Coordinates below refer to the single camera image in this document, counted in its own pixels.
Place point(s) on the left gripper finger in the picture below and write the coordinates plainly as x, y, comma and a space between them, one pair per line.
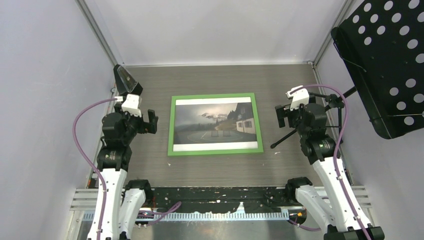
152, 121
146, 127

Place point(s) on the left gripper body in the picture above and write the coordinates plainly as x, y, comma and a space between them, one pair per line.
134, 124

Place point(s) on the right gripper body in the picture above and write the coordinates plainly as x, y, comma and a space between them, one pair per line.
301, 129

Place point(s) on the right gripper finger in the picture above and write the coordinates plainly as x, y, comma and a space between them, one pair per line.
293, 117
281, 114

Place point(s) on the wooden picture frame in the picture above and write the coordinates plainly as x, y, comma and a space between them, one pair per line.
170, 132

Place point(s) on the photo with white borders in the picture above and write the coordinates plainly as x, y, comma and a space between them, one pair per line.
215, 124

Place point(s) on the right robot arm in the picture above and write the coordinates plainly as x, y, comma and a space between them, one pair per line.
342, 218

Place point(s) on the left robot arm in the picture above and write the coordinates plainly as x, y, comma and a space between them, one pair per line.
119, 201

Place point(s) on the black wedge object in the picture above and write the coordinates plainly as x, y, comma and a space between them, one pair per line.
125, 82

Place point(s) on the black music stand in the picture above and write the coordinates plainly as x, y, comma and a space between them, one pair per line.
382, 46

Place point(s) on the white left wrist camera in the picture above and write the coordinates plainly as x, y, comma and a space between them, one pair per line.
129, 104

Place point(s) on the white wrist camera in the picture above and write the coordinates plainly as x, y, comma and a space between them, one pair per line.
298, 95
129, 104

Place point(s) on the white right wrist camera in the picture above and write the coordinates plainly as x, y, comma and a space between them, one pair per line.
298, 95

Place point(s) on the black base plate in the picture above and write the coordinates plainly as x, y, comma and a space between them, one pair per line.
220, 200

